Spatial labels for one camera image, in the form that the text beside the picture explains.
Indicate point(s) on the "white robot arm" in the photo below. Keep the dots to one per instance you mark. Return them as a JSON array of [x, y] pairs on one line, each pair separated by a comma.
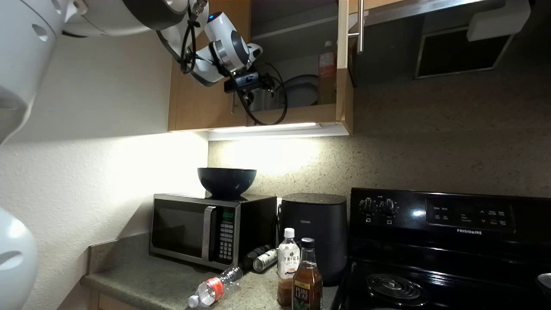
[[203, 42]]

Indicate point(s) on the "dark plate in cabinet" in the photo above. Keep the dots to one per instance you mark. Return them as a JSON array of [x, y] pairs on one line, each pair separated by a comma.
[[299, 92]]

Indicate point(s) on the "range hood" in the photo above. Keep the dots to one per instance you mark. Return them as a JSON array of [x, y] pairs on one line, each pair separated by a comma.
[[430, 39]]

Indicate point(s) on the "lying dark bottle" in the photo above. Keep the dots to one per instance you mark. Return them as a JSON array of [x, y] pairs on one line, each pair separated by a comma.
[[261, 259]]

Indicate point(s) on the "wooden wall cabinet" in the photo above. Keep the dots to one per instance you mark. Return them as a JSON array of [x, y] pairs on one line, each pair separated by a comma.
[[292, 35]]

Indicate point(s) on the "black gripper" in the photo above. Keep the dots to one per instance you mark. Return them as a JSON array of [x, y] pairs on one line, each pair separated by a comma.
[[249, 82]]

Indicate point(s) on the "under cabinet light strip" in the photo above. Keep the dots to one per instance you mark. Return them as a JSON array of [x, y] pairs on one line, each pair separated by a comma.
[[239, 132]]

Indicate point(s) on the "brown sauce bottle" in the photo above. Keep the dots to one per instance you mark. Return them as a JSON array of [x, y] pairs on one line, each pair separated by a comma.
[[308, 280]]

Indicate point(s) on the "lying clear plastic bottle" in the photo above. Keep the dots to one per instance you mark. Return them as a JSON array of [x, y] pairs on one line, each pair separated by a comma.
[[216, 288]]

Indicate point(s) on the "black electric stove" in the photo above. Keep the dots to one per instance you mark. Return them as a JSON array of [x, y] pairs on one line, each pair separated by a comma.
[[414, 250]]

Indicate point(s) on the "silver black microwave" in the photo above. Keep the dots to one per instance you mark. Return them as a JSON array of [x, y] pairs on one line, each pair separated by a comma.
[[209, 231]]

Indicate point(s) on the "white cap drink bottle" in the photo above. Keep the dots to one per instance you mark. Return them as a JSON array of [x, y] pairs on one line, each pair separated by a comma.
[[289, 261]]

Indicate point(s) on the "red bottle in cabinet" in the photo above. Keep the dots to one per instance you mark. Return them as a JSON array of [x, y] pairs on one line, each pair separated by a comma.
[[326, 75]]

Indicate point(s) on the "dark blue bowl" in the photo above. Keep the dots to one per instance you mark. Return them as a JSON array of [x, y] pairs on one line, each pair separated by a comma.
[[225, 181]]

